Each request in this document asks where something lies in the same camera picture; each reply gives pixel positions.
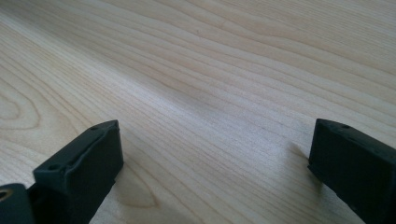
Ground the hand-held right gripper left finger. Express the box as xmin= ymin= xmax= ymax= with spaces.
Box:
xmin=27 ymin=119 xmax=124 ymax=224

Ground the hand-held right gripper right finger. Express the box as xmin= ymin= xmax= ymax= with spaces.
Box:
xmin=307 ymin=118 xmax=396 ymax=224

